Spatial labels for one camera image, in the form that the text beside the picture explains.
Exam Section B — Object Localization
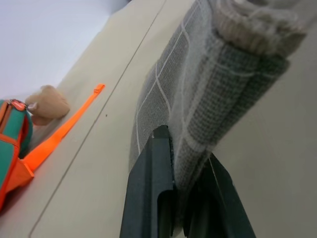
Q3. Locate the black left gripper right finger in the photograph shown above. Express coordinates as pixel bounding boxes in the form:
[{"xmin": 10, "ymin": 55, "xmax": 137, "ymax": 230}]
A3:
[{"xmin": 183, "ymin": 153, "xmax": 257, "ymax": 238}]

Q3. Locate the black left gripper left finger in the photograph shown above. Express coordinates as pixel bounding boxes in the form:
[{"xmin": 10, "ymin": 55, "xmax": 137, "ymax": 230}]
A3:
[{"xmin": 119, "ymin": 124, "xmax": 177, "ymax": 238}]

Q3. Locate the grey checked knitted cloth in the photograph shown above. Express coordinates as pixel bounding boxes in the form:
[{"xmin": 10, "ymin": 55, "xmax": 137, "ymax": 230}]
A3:
[{"xmin": 128, "ymin": 0, "xmax": 308, "ymax": 238}]

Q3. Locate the beige plush pouch charm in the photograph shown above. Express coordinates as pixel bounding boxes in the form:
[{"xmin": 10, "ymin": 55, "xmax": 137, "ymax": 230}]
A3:
[{"xmin": 25, "ymin": 85, "xmax": 70, "ymax": 126}]

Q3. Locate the green and orange pouch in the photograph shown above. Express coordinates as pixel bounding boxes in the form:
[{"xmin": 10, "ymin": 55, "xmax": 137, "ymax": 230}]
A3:
[{"xmin": 0, "ymin": 99, "xmax": 35, "ymax": 211}]

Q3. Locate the orange pouch strap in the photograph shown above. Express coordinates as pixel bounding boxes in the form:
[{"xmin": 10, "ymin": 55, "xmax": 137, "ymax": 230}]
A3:
[{"xmin": 23, "ymin": 84, "xmax": 106, "ymax": 172}]

